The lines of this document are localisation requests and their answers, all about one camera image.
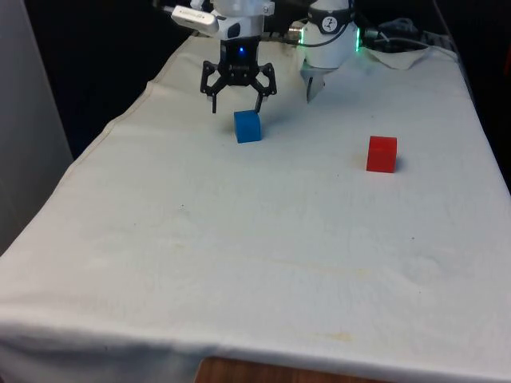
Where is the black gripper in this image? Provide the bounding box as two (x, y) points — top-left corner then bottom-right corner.
(199, 35), (278, 115)

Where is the blue cube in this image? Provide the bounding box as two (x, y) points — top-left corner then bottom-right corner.
(233, 110), (263, 144)

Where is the red cube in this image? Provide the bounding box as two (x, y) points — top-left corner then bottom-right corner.
(366, 135), (398, 174)

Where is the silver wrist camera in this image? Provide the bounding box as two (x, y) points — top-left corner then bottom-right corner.
(171, 4), (221, 39)

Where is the black cable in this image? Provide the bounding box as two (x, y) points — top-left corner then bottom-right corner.
(361, 23), (431, 53)

